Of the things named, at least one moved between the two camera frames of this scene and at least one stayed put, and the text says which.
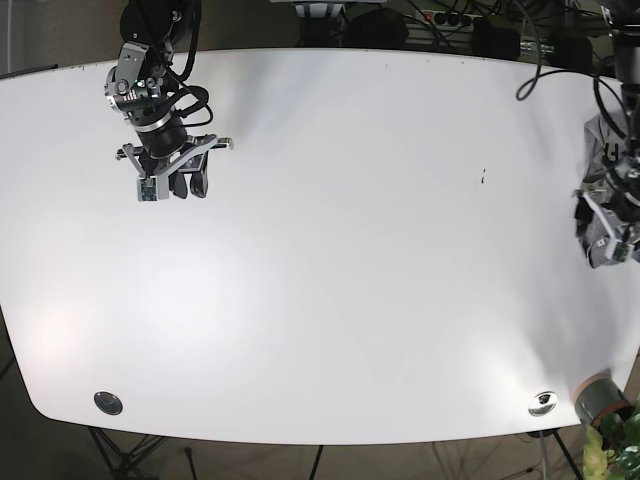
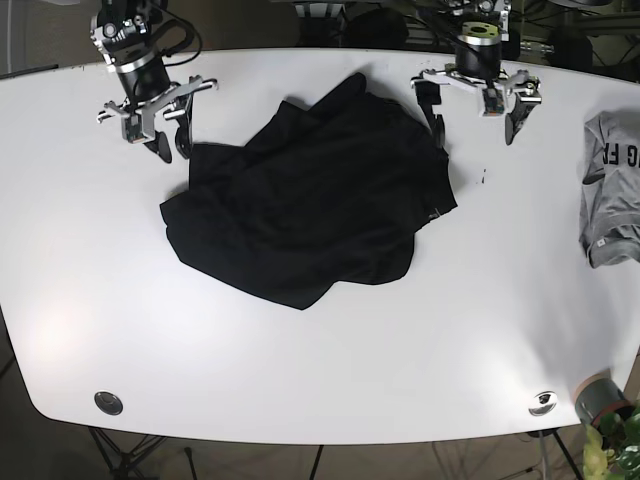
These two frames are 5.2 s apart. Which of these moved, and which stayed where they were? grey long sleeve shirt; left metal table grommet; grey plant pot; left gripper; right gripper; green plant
Moved: right gripper; left gripper
Stayed: left metal table grommet; grey plant pot; grey long sleeve shirt; green plant
